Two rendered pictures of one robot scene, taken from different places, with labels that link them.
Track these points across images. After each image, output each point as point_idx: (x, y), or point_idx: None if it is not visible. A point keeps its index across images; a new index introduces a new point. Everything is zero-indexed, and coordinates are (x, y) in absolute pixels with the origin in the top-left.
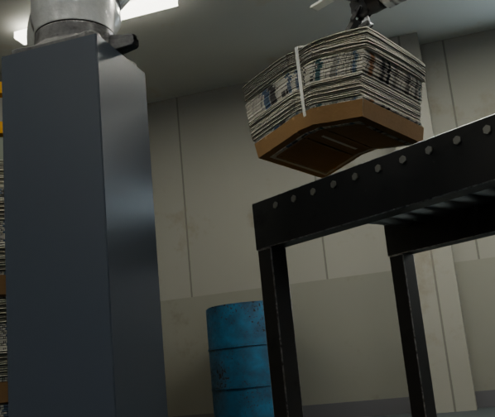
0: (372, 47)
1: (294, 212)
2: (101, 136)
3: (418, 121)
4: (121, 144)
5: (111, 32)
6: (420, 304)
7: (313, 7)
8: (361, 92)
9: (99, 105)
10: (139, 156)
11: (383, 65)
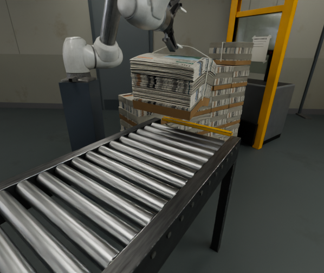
0: (135, 71)
1: None
2: (64, 111)
3: (187, 107)
4: (73, 110)
5: (73, 73)
6: (229, 184)
7: (180, 12)
8: (134, 96)
9: (62, 103)
10: (84, 111)
11: (148, 78)
